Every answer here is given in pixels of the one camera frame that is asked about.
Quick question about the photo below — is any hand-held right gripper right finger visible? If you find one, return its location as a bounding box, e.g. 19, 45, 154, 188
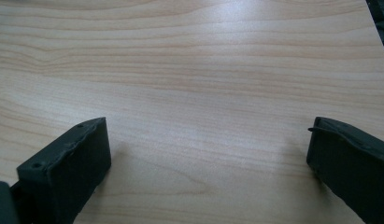
306, 116, 384, 224

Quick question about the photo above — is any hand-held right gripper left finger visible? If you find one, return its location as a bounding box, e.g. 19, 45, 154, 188
10, 117, 112, 224

